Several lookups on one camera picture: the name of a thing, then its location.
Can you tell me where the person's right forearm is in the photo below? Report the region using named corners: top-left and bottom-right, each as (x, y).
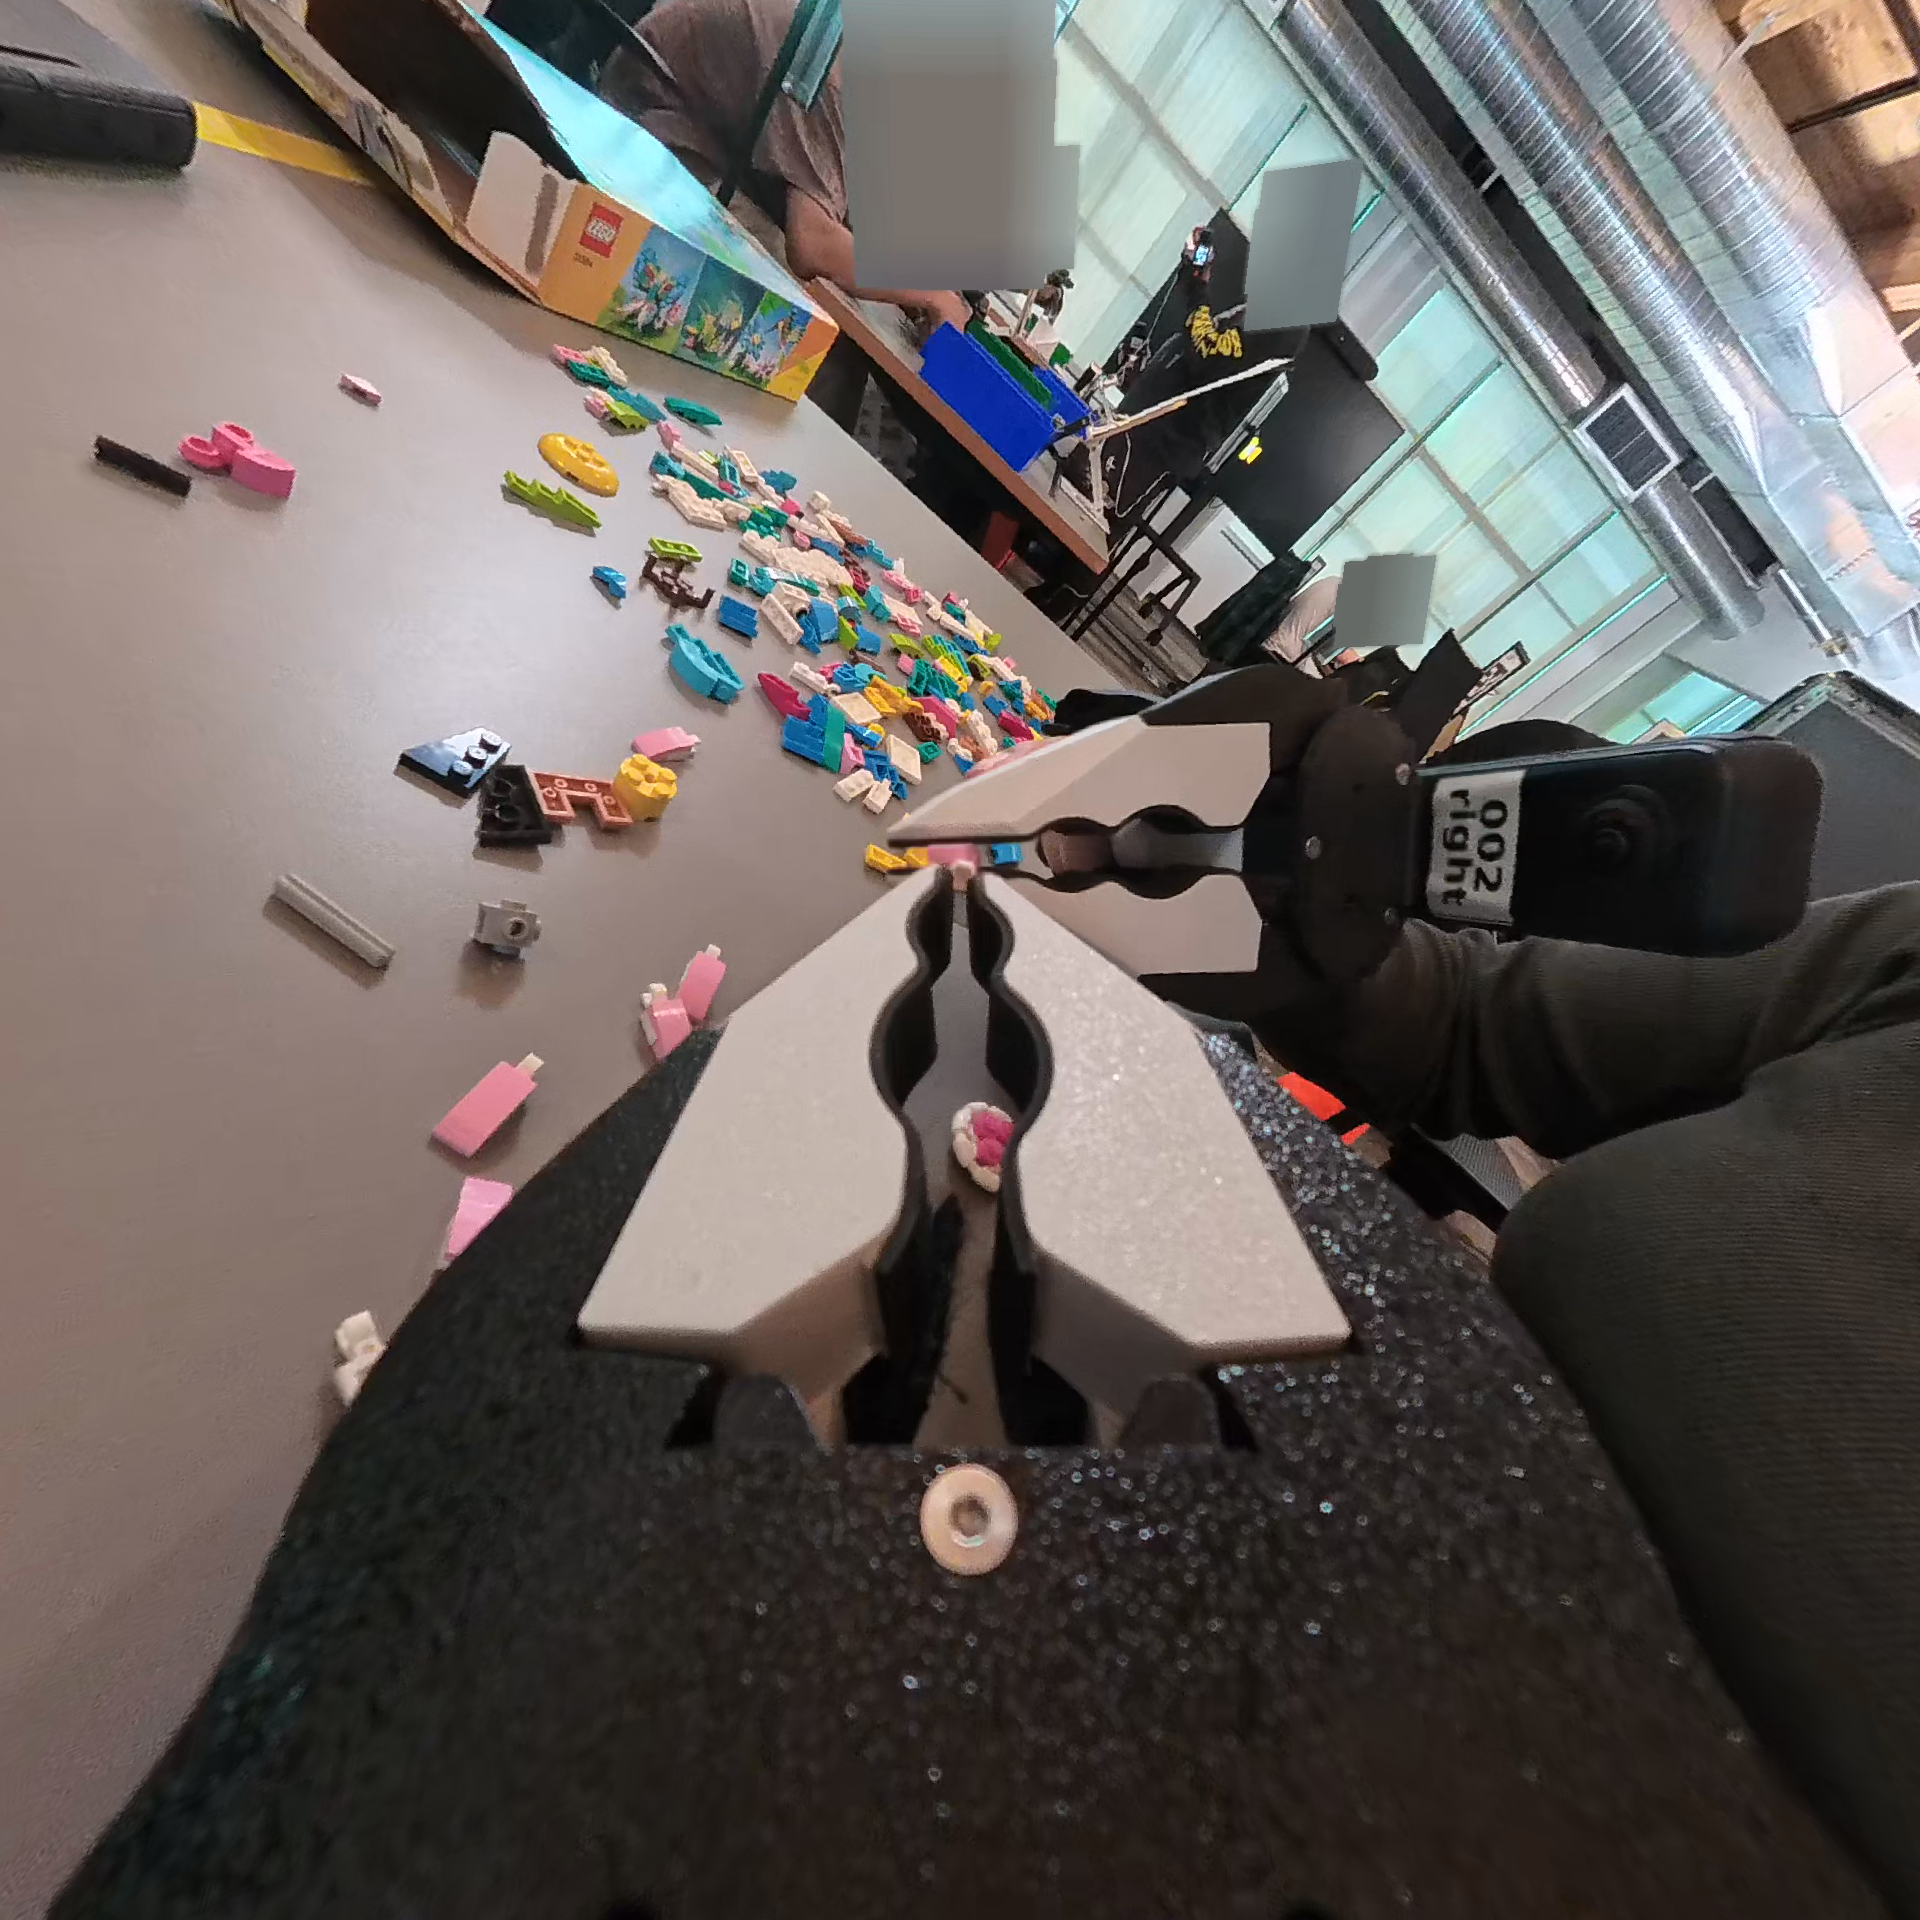
top-left (1245, 883), bottom-right (1920, 1165)

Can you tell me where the black flat case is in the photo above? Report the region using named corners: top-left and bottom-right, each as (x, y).
top-left (0, 0), bottom-right (199, 170)

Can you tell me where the white ceiling vent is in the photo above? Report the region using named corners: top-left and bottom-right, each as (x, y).
top-left (1572, 386), bottom-right (1681, 497)

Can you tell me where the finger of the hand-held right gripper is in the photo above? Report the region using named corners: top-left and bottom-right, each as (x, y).
top-left (983, 860), bottom-right (1274, 986)
top-left (888, 719), bottom-right (1277, 855)

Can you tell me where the silver ceiling duct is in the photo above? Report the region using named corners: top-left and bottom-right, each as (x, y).
top-left (1274, 0), bottom-right (1920, 660)

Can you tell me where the wooden work table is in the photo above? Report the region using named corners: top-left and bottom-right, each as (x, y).
top-left (810, 279), bottom-right (1141, 580)

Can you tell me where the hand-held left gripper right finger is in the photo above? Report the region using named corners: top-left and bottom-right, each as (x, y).
top-left (967, 873), bottom-right (1354, 1446)

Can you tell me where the pile of colourful toy bricks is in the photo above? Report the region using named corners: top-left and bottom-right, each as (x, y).
top-left (555, 343), bottom-right (1060, 880)

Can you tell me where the blue storage bin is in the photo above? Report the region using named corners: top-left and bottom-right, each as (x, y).
top-left (916, 323), bottom-right (1092, 473)

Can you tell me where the grey desk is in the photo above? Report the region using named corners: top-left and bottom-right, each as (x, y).
top-left (0, 0), bottom-right (1501, 1920)

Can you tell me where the grey bar piece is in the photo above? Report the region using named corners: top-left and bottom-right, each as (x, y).
top-left (269, 873), bottom-right (394, 966)

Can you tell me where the large frosted window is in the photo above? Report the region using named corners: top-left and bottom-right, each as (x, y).
top-left (1051, 0), bottom-right (1770, 737)

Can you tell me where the yellow cardboard toy box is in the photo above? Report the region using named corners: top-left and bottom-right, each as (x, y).
top-left (225, 0), bottom-right (839, 404)

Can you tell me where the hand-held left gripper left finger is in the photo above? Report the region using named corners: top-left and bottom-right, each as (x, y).
top-left (578, 869), bottom-right (955, 1446)

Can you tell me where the person's torso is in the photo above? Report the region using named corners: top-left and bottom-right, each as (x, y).
top-left (1492, 1051), bottom-right (1920, 1920)

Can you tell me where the black monitor on stand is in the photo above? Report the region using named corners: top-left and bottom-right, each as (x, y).
top-left (1274, 336), bottom-right (1405, 560)

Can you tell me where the magenta toy brick piece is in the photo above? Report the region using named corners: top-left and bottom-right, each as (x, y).
top-left (179, 425), bottom-right (297, 501)

